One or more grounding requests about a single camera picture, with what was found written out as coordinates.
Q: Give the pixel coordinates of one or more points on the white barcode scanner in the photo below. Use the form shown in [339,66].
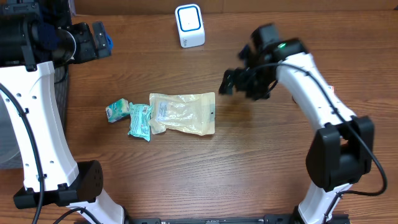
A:
[190,25]

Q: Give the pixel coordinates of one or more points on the teal snack packet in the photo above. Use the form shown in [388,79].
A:
[140,115]

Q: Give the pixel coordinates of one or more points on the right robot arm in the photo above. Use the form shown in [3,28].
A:
[340,151]

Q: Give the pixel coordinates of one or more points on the teal white small box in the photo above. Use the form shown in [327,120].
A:
[117,110]

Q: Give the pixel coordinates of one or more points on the grey plastic mesh basket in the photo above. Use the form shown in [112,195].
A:
[10,154]

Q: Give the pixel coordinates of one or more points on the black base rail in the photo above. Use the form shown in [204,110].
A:
[211,221]

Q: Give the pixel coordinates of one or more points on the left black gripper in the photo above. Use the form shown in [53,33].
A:
[91,45]

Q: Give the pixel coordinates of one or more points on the beige plastic pouch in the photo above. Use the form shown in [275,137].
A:
[192,114]

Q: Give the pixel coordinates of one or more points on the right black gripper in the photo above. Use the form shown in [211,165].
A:
[240,76]

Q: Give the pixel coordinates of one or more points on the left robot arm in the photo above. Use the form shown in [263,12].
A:
[37,37]

